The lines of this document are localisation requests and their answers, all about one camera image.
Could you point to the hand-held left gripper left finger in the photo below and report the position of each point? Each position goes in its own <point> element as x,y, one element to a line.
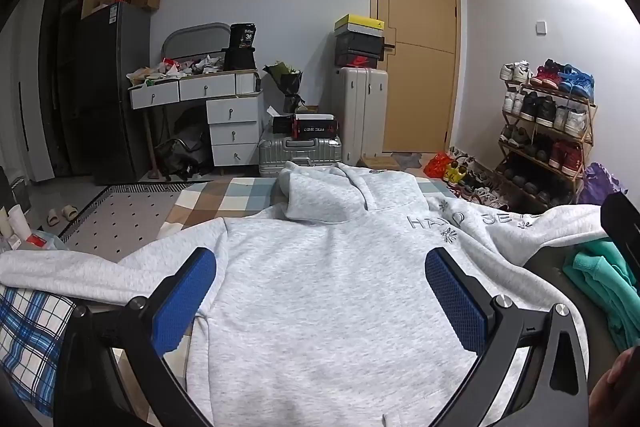
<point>187,302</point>

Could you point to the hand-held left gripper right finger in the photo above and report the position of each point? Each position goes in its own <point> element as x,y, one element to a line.
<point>452,302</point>

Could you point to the grey hoodie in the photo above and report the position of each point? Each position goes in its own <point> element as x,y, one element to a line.
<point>325,307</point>

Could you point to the person's right hand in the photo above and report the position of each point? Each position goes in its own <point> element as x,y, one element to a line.
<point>620,392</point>

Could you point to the purple bag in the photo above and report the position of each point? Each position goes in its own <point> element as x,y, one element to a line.
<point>602,184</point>

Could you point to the teal garment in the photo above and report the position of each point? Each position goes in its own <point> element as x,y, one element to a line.
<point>600,277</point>

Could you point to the wooden shoe rack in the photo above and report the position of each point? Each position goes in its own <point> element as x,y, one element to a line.
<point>587,127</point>

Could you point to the checked bedsheet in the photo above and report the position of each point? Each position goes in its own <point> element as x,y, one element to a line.
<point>220,202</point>

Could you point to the dotted rug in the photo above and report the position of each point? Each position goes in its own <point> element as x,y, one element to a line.
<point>125,217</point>

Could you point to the pile of small shoes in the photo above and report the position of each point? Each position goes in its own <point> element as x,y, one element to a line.
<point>470,177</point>

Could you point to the red plastic bag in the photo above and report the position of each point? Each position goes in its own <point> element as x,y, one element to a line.
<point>436,167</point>

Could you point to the shoe rack with shoes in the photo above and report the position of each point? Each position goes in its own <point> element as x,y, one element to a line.
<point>545,109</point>

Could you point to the beige slipper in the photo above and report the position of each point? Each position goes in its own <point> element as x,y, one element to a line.
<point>70,213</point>
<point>54,218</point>

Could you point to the black duffel bag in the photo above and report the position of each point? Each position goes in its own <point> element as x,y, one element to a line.
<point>182,152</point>

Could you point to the red and white packet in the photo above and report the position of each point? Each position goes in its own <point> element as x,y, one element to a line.
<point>42,241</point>

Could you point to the small cardboard box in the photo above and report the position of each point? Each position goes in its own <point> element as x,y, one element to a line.
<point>378,163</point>

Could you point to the blue plaid cloth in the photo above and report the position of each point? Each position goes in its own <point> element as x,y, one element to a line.
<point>30,347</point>

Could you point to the white vanity desk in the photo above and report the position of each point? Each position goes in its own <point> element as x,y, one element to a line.
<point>232,132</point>

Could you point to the silver suitcase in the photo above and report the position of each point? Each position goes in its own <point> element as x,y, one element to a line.
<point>300,154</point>

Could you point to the white bottle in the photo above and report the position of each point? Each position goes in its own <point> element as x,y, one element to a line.
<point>19,224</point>

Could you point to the small black box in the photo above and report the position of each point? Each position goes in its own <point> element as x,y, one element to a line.
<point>282,125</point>

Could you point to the white suitcase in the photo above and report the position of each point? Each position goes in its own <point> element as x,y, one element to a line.
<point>360,112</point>

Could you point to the black box with red stripes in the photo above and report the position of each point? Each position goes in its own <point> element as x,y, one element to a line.
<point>316,127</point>

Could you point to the pile of desk clutter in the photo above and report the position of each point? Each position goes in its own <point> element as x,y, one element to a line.
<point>170,69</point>

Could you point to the black wrapped flower bouquet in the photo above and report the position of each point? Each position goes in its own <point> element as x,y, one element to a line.
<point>287,84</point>

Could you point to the red and black shoe box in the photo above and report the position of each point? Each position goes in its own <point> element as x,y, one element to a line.
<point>357,60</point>

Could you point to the grey arched mirror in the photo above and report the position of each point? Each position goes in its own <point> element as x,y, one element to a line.
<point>195,39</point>

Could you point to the black printed bag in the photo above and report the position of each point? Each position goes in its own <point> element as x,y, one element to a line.
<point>243,36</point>

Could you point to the yellow shoe box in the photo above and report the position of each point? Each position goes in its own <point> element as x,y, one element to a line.
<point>355,24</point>

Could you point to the wooden door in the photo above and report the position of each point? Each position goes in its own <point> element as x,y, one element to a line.
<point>420,7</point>

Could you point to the white light switch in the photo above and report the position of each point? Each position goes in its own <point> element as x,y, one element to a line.
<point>541,28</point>

